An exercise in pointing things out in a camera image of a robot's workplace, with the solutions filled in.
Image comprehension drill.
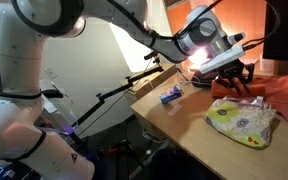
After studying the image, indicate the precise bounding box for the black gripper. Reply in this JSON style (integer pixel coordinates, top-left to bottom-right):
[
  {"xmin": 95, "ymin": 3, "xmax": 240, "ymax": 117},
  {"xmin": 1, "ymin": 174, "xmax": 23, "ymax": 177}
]
[{"xmin": 215, "ymin": 59, "xmax": 255, "ymax": 95}]

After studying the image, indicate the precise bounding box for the floral cosmetic pouch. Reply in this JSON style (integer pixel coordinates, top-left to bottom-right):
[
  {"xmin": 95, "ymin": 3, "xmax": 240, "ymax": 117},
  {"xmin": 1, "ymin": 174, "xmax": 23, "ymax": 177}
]
[{"xmin": 205, "ymin": 96, "xmax": 276, "ymax": 149}]

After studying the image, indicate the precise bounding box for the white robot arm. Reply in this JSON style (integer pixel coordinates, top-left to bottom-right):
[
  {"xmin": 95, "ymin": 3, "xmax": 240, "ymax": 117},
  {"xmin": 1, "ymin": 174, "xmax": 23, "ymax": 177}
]
[{"xmin": 0, "ymin": 0, "xmax": 246, "ymax": 180}]

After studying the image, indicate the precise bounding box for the orange towel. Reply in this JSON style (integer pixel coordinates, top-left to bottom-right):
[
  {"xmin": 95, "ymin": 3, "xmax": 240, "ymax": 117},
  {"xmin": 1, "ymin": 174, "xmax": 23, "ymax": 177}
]
[{"xmin": 211, "ymin": 75, "xmax": 288, "ymax": 122}]

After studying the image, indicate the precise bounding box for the blue band-aid box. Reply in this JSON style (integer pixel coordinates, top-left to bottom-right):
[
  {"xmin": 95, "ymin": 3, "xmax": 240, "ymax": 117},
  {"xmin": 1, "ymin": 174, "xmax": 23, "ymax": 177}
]
[{"xmin": 159, "ymin": 86, "xmax": 182, "ymax": 104}]

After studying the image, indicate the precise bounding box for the single adhesive bandage strip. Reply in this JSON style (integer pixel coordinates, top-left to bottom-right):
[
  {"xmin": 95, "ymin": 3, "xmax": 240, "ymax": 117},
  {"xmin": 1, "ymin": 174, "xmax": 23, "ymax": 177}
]
[{"xmin": 168, "ymin": 104, "xmax": 183, "ymax": 116}]

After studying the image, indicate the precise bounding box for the black monitor screen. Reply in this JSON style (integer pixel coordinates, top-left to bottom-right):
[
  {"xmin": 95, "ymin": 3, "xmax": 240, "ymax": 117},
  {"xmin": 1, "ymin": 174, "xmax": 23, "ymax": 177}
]
[{"xmin": 263, "ymin": 0, "xmax": 288, "ymax": 61}]

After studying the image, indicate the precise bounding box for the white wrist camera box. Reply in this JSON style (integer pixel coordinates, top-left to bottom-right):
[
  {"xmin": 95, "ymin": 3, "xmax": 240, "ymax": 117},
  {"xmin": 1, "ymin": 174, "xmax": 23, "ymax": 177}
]
[{"xmin": 199, "ymin": 45, "xmax": 245, "ymax": 74}]

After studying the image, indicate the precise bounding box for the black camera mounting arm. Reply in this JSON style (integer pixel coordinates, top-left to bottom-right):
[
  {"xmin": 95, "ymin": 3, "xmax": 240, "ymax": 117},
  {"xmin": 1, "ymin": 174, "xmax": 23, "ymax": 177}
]
[{"xmin": 72, "ymin": 65, "xmax": 163, "ymax": 127}]

